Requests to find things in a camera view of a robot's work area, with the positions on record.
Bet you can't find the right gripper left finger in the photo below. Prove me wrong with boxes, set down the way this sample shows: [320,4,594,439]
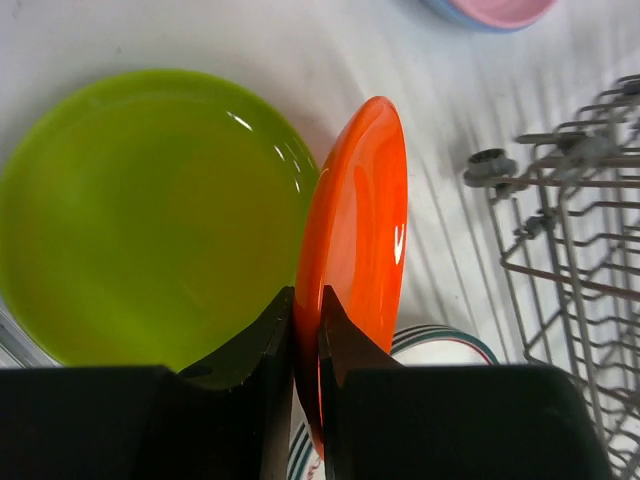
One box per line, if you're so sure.
[1,287,294,479]

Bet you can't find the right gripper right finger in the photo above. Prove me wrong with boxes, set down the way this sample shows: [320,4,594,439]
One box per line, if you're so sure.
[318,287,610,479]

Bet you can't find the white printed plate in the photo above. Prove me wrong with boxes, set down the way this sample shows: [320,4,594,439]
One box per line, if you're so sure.
[286,325,499,479]

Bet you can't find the orange patterned plate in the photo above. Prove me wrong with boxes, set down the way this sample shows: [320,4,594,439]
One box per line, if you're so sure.
[293,96,408,453]

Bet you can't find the green plastic plate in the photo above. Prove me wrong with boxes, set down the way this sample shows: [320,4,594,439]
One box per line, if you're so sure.
[1,69,318,371]

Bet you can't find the grey wire dish rack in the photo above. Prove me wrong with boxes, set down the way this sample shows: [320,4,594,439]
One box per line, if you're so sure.
[463,75,639,479]

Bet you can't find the blue plastic plate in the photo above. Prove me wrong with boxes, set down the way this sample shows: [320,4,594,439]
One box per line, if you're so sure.
[422,0,529,34]

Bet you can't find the pink plastic plate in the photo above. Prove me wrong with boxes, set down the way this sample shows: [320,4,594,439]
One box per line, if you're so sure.
[447,0,556,30]

